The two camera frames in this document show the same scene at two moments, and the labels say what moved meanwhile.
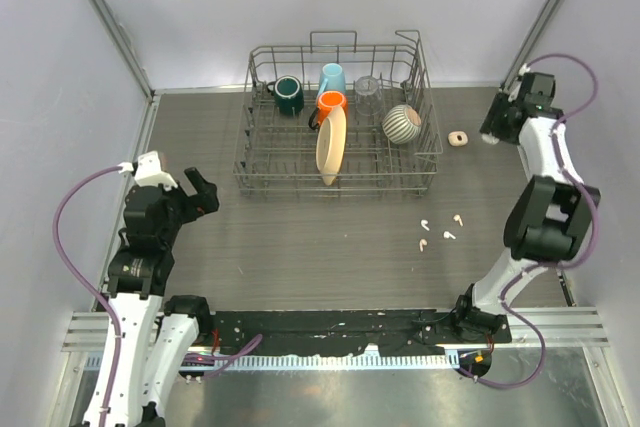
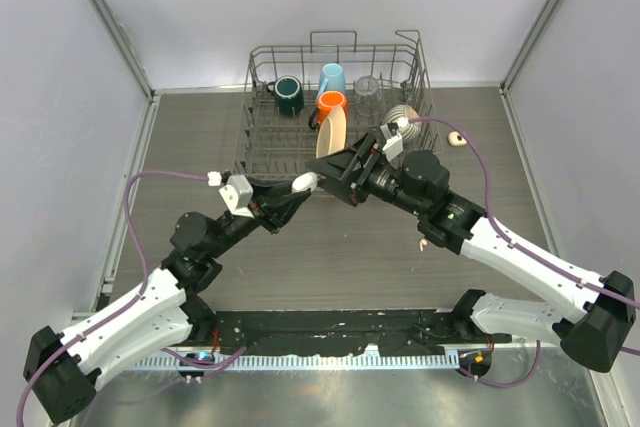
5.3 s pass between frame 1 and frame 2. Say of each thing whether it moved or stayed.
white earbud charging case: moved
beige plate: stayed
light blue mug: stayed
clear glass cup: stayed
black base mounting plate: stayed
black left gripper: moved
